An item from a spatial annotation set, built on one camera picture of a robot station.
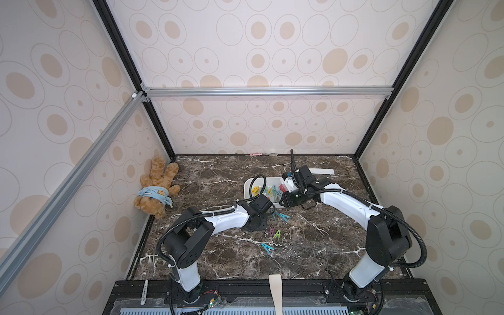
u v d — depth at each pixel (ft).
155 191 3.02
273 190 3.36
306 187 2.18
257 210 2.32
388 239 1.49
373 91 2.95
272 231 2.89
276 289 2.44
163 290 2.38
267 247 2.79
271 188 3.38
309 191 2.11
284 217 3.06
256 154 3.96
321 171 3.70
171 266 1.66
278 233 2.92
